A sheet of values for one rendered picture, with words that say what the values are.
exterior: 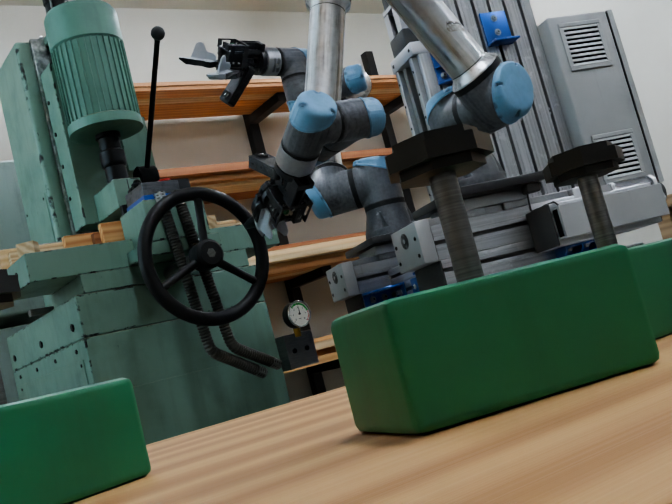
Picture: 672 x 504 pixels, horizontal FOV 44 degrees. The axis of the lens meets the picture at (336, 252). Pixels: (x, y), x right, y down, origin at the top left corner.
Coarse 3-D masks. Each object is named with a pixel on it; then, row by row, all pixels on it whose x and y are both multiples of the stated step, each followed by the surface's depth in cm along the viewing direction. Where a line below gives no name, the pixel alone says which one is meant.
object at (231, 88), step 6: (246, 72) 213; (252, 72) 214; (240, 78) 214; (246, 78) 214; (228, 84) 217; (234, 84) 215; (240, 84) 214; (246, 84) 215; (228, 90) 215; (234, 90) 214; (240, 90) 215; (222, 96) 216; (228, 96) 215; (234, 96) 215; (228, 102) 214; (234, 102) 215
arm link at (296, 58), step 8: (280, 48) 219; (288, 48) 220; (296, 48) 222; (304, 48) 225; (288, 56) 218; (296, 56) 220; (304, 56) 221; (288, 64) 219; (296, 64) 219; (304, 64) 221; (280, 72) 219; (288, 72) 219; (296, 72) 219
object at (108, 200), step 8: (112, 184) 192; (120, 184) 192; (128, 184) 193; (104, 192) 196; (112, 192) 192; (120, 192) 192; (96, 200) 201; (104, 200) 197; (112, 200) 193; (120, 200) 191; (96, 208) 202; (104, 208) 198; (112, 208) 194; (104, 216) 198; (112, 216) 198; (120, 216) 200
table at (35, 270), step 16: (240, 224) 195; (128, 240) 178; (160, 240) 172; (224, 240) 191; (240, 240) 194; (272, 240) 199; (32, 256) 165; (48, 256) 167; (64, 256) 169; (80, 256) 171; (96, 256) 173; (112, 256) 175; (128, 256) 176; (160, 256) 173; (16, 272) 170; (32, 272) 165; (48, 272) 166; (64, 272) 168; (80, 272) 170; (32, 288) 172; (48, 288) 177
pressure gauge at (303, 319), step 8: (288, 304) 191; (296, 304) 191; (304, 304) 192; (288, 312) 189; (296, 312) 190; (304, 312) 192; (288, 320) 189; (296, 320) 190; (304, 320) 191; (296, 328) 192; (296, 336) 192
